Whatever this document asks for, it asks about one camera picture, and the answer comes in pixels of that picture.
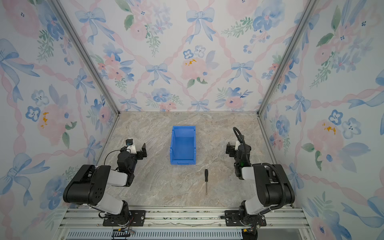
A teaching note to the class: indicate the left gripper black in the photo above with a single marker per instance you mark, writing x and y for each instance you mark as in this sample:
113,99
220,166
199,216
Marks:
140,153

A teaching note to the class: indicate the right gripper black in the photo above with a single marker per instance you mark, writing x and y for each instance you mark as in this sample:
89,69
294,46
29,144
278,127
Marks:
230,149

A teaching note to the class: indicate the black handled screwdriver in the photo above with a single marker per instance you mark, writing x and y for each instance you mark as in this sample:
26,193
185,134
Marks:
206,181

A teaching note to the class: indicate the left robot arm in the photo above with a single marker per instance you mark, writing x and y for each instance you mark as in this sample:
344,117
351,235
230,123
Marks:
88,187

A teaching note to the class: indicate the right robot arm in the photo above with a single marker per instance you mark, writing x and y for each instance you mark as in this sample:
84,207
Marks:
273,189

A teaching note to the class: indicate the blue plastic bin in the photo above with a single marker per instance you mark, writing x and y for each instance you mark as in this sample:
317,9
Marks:
183,148

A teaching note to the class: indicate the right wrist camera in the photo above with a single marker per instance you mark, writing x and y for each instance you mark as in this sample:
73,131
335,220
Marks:
237,145

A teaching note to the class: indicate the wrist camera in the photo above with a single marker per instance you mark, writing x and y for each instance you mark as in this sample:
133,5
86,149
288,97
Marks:
237,145
130,146

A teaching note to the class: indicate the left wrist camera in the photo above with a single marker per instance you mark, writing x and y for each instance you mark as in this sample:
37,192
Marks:
130,146

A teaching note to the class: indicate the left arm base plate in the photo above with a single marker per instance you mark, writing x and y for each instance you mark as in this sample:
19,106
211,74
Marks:
133,218

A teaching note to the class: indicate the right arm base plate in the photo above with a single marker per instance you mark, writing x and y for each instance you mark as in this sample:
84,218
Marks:
238,219

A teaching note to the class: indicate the aluminium rail frame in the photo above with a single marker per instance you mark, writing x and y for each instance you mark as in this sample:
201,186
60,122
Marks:
185,223

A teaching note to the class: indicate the right aluminium corner post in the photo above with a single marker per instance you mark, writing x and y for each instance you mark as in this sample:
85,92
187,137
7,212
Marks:
291,47

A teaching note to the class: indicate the aluminium corner post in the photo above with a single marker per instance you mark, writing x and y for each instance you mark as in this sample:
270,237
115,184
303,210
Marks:
291,47
59,10

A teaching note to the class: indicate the left aluminium corner post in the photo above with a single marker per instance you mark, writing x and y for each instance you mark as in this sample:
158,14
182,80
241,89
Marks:
59,10

